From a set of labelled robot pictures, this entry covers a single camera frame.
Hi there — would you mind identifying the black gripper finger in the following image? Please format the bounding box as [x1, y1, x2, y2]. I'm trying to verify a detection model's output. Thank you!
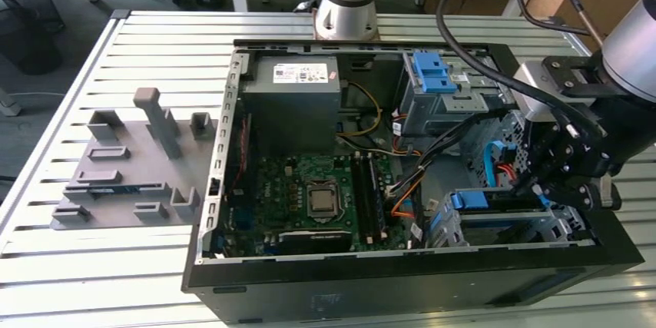
[534, 175, 623, 213]
[509, 123, 563, 197]

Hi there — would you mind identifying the blue data wire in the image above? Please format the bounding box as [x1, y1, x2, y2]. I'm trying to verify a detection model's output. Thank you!
[481, 139, 518, 191]

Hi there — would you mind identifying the hard disk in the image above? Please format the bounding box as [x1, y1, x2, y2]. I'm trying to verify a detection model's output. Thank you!
[427, 188, 553, 247]

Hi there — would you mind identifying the metal disk bay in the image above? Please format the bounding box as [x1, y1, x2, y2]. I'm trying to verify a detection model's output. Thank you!
[427, 185, 585, 248]

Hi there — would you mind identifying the metal optical drive cage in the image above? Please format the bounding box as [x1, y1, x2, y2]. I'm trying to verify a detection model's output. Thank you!
[398, 51, 515, 137]

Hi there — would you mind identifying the blue plastic drive latch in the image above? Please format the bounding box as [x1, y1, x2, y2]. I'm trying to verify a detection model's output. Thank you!
[410, 51, 459, 94]

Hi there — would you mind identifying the black RAM stick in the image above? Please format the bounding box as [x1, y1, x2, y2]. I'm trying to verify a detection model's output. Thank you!
[365, 152, 390, 239]

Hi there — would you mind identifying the black PC case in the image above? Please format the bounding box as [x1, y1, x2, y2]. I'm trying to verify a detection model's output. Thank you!
[181, 38, 645, 324]

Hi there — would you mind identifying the silver CPU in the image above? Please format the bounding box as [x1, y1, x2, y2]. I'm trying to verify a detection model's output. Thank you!
[307, 188, 337, 212]

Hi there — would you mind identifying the metal CPU socket cover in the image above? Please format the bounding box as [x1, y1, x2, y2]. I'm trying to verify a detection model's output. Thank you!
[303, 181, 343, 224]

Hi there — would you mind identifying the grey power supply unit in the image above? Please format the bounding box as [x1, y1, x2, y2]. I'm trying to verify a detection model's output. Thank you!
[239, 55, 343, 152]

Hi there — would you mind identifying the black graphics card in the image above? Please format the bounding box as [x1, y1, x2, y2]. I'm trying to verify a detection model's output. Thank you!
[275, 230, 354, 255]

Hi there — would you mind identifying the green motherboard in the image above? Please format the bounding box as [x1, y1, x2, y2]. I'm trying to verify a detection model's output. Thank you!
[219, 153, 410, 258]

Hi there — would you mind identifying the grey parts rack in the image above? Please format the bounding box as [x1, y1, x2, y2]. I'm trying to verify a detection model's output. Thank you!
[49, 88, 219, 231]

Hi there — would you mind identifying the black mesh bin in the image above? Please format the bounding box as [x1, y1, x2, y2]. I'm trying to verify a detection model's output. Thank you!
[0, 0, 66, 75]

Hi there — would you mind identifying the grey metal foot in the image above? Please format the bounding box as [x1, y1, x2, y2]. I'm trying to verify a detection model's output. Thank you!
[0, 85, 23, 117]

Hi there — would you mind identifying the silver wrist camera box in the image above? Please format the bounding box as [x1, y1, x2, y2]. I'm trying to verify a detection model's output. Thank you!
[511, 62, 565, 124]

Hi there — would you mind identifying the thick black camera cable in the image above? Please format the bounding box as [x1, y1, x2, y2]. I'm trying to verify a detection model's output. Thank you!
[434, 0, 609, 139]

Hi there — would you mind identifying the black cable bundle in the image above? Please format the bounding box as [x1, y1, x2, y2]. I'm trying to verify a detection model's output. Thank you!
[387, 107, 518, 200]

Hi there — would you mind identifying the orange wire bundle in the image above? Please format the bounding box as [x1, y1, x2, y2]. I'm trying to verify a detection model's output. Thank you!
[390, 174, 423, 224]

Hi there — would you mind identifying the yellow wire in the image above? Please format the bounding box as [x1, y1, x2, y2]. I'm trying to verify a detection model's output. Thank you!
[334, 81, 383, 139]

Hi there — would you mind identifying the thin red wire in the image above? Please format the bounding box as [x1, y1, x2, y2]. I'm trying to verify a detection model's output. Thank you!
[230, 114, 253, 195]

